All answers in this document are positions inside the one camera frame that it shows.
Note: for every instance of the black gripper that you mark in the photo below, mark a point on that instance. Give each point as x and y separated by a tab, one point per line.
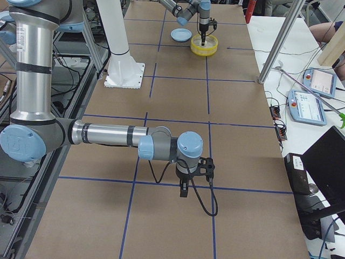
202	27
183	178

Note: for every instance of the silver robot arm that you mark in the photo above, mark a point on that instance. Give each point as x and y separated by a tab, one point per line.
34	131
202	8

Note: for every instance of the yellow rimmed bamboo steamer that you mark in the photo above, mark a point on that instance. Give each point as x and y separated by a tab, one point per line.
204	52

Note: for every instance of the light blue plate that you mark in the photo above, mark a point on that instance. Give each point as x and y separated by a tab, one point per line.
181	35

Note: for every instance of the red cylinder bottle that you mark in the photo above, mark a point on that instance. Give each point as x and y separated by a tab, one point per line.
250	10

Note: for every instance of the orange black connector box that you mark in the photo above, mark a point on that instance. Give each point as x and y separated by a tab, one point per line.
274	108

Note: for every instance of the near blue teach pendant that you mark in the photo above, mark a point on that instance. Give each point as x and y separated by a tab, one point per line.
305	108

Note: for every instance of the blue teach pendant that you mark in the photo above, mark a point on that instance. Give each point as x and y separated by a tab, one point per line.
320	81
305	108

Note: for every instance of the black desktop box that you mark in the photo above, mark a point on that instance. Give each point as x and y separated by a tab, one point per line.
315	218

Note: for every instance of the far blue teach pendant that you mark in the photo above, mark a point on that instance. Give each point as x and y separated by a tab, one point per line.
320	81

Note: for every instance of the wooden board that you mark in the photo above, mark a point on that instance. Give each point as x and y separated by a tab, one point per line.
334	48

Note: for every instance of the black computer monitor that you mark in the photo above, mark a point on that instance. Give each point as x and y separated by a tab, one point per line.
324	161

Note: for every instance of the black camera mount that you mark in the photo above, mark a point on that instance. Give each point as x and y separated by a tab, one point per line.
205	168
213	23

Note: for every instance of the white camera post base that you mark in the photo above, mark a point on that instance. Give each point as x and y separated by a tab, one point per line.
123	71

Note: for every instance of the aluminium frame post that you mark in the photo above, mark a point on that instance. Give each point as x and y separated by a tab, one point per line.
280	39

